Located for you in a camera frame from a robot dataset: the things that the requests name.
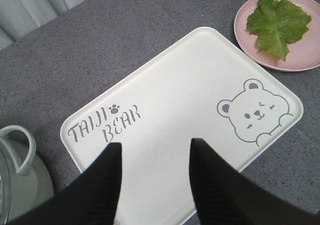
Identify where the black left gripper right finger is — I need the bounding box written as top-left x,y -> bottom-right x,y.
189,138 -> 320,225

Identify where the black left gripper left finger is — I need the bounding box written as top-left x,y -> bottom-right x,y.
10,142 -> 122,225

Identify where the green lettuce leaf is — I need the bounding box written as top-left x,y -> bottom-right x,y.
246,0 -> 312,61

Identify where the cream bear serving tray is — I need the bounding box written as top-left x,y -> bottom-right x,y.
60,27 -> 304,225

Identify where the green electric cooking pot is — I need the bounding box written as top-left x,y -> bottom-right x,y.
0,125 -> 54,225

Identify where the pink round plate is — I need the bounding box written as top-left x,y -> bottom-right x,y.
233,0 -> 320,72

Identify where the white grey curtain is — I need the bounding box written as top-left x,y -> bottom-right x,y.
0,0 -> 85,49

